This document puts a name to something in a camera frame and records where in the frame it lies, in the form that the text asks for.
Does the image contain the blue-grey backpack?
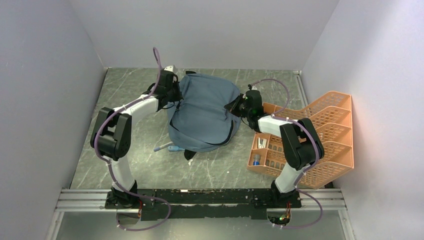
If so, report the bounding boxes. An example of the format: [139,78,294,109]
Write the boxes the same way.
[167,71,241,160]

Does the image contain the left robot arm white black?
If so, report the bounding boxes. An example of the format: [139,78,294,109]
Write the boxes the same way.
[90,66,182,208]

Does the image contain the blue pen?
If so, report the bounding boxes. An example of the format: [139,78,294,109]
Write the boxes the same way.
[153,141,174,152]

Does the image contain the orange plastic desk organizer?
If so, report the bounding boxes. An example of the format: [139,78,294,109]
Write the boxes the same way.
[247,91,354,189]

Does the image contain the blue-capped item in organizer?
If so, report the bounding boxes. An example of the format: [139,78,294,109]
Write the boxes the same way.
[252,154,262,166]

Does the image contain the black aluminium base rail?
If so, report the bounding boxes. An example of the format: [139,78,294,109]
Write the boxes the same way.
[55,188,347,221]

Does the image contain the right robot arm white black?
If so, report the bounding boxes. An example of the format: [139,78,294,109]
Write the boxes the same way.
[224,90,325,207]

